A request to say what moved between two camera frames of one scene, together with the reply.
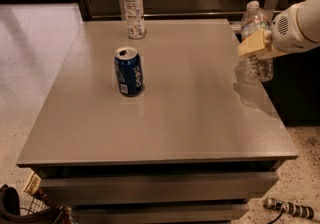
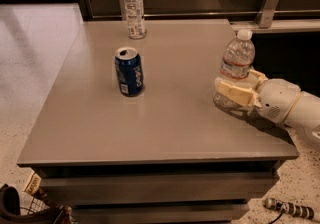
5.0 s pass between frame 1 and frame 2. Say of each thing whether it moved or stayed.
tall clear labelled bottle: stayed
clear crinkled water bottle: moved
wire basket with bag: stayed
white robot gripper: moved
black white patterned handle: stayed
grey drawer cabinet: stayed
